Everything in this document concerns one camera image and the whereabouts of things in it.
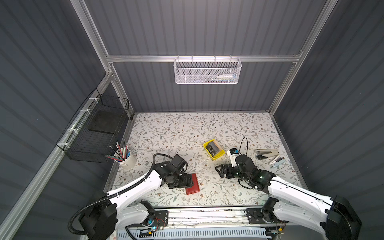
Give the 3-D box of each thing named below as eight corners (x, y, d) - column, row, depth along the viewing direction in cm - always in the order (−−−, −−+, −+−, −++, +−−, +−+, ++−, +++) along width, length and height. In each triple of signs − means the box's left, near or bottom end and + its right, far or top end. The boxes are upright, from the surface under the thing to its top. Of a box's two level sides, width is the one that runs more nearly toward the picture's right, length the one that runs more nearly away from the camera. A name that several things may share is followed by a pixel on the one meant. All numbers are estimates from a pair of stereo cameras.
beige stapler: (256, 159, 97) (258, 157, 95) (254, 150, 101) (255, 148, 99) (279, 159, 97) (281, 157, 95) (276, 150, 101) (277, 148, 99)
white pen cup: (122, 173, 91) (114, 165, 82) (121, 159, 97) (113, 150, 88) (136, 168, 93) (130, 159, 84) (134, 155, 99) (128, 146, 90)
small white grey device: (271, 168, 92) (272, 167, 90) (265, 162, 94) (267, 160, 93) (284, 161, 95) (286, 160, 93) (278, 156, 97) (280, 154, 95)
